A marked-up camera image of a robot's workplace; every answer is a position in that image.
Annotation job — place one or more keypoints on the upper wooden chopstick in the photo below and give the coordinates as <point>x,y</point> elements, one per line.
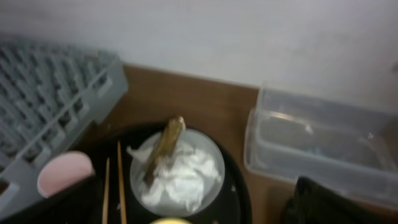
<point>121,187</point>

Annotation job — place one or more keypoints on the gold foil wrapper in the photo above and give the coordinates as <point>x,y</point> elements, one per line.
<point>163,148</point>

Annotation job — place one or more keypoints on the pink cup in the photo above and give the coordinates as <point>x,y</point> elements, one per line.
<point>64,171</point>

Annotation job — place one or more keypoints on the white napkin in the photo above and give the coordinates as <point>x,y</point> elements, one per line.
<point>181,178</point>

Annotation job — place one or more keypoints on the black rectangular tray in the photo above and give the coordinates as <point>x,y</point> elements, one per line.
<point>312,203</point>

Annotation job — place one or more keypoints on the lower wooden chopstick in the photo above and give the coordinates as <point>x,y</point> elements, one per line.
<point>106,194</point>

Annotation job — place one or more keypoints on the grey round plate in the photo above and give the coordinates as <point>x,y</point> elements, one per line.
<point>195,139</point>

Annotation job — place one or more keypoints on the round black tray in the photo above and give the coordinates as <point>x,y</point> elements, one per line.
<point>232,205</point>

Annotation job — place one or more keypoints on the clear plastic bin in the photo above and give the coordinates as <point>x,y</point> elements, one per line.
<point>348,149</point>

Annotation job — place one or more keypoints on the yellow bowl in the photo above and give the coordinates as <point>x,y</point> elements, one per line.
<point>170,220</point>

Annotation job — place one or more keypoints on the grey dishwasher rack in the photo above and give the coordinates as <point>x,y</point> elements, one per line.
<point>50,94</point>

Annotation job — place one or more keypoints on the wooden chopstick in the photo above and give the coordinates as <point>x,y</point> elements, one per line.
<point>106,194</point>
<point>121,187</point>

